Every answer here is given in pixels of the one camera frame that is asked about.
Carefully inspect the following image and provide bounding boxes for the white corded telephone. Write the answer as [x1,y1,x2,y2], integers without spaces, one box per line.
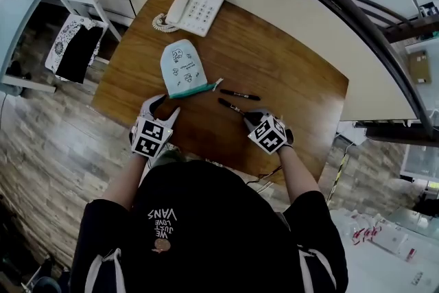
[152,0,228,38]

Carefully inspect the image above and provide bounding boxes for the white plastic bags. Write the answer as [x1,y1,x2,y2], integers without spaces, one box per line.
[334,209,426,261]

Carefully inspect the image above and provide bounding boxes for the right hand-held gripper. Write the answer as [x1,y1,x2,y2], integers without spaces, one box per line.
[242,108,288,155]

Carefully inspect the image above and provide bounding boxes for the light blue pencil pouch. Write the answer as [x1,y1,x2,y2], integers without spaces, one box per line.
[160,38,224,100]

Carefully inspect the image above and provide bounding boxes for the light blue desk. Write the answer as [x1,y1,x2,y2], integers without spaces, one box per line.
[0,0,62,93]

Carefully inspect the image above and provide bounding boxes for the black cloth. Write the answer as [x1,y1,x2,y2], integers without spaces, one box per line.
[55,25,104,84]

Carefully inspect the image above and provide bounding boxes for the person's black printed shirt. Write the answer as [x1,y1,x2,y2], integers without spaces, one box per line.
[70,160,349,293]

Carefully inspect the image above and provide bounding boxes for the patterned white seat cushion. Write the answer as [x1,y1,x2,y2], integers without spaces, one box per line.
[45,13,109,83]

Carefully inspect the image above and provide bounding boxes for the brown cardboard box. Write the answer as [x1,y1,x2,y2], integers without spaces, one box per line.
[407,50,432,85]

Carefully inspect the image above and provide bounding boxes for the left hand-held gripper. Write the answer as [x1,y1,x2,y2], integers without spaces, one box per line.
[129,94,182,159]

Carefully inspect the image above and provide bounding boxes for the person's left forearm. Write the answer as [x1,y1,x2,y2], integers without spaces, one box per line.
[101,152,150,213]

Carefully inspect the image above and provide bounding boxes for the person's right forearm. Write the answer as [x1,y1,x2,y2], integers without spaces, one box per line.
[276,145,325,207]

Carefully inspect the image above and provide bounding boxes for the yellow black striped tape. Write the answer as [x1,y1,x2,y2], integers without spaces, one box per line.
[325,152,349,207]

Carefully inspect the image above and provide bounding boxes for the black pen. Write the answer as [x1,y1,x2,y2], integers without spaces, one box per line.
[217,97,246,114]
[219,89,261,102]

